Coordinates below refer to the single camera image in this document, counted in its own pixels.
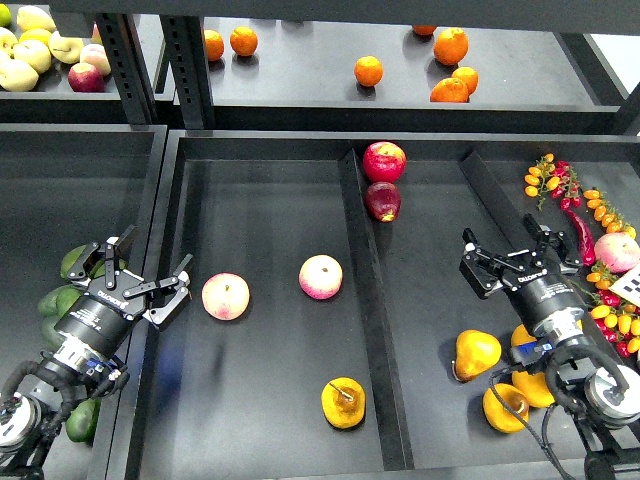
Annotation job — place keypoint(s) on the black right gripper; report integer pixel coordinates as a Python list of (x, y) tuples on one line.
[(535, 285)]

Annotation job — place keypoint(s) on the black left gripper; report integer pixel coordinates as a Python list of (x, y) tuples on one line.
[(102, 318)]

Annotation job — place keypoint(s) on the yellow pear with stem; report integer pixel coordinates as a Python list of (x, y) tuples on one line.
[(343, 402)]

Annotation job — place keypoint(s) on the dark green avocado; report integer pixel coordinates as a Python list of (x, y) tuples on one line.
[(66, 298)]

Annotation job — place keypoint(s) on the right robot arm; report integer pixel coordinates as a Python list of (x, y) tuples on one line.
[(598, 392)]

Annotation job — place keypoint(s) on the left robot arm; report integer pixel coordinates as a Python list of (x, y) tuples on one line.
[(39, 396)]

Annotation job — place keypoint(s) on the green avocado left bin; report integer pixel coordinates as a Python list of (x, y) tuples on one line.
[(100, 269)]

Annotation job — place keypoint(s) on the yellow pear upper right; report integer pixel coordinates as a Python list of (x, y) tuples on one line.
[(520, 336)]

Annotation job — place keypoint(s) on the yellow pear middle right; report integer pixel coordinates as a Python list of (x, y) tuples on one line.
[(534, 387)]

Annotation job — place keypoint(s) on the green avocado front left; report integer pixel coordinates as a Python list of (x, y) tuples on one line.
[(81, 425)]

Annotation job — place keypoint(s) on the yellow pear front right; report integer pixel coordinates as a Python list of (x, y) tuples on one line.
[(498, 416)]

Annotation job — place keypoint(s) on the red chili pepper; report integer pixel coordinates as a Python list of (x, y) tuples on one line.
[(585, 245)]

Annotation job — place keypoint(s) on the cherry tomato bunch top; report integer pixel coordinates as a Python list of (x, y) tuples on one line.
[(552, 179)]

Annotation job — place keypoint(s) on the cherry tomato bunch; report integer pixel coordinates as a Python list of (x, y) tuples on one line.
[(552, 179), (617, 319)]

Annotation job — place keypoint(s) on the pink apple far right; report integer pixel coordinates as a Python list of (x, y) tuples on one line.
[(618, 251)]

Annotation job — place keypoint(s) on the pink apple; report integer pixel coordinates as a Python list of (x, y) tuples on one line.
[(618, 251), (225, 296), (320, 277)]

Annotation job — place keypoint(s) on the orange cherry tomato vine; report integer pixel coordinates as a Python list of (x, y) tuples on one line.
[(604, 213)]

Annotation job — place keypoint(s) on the pink apple left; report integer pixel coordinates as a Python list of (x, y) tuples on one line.
[(225, 296)]

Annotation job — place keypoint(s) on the cherry tomato bunch lower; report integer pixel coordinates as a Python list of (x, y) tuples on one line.
[(617, 319)]

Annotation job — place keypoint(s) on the black left tray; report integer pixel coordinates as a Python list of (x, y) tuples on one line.
[(62, 186)]

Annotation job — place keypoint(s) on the dark red apple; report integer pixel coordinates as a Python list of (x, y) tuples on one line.
[(383, 201)]

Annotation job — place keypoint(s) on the bright red apple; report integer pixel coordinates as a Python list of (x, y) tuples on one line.
[(384, 162)]

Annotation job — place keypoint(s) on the orange on shelf front right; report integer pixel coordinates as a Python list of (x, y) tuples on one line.
[(450, 90)]

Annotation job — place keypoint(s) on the black centre divided tray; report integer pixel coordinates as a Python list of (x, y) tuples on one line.
[(241, 399)]

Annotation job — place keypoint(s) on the pink apple centre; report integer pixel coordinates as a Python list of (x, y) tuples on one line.
[(320, 277)]

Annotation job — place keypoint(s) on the red apple on shelf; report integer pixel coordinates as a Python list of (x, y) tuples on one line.
[(86, 78)]

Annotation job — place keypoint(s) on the large orange on shelf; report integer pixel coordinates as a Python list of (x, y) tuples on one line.
[(451, 46)]

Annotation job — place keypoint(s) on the black upper shelf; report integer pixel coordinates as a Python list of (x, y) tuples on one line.
[(539, 64)]

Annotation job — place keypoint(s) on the pink peach on shelf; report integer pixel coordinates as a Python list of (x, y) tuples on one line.
[(95, 55)]

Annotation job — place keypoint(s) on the orange on shelf centre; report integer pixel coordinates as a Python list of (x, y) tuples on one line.
[(368, 71)]

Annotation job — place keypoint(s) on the pale yellow apple on shelf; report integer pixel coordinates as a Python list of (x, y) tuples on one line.
[(65, 49)]

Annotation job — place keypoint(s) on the orange on shelf left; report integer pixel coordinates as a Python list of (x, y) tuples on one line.
[(214, 45)]

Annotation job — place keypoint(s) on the black metal shelf post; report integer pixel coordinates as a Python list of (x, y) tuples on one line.
[(186, 50)]

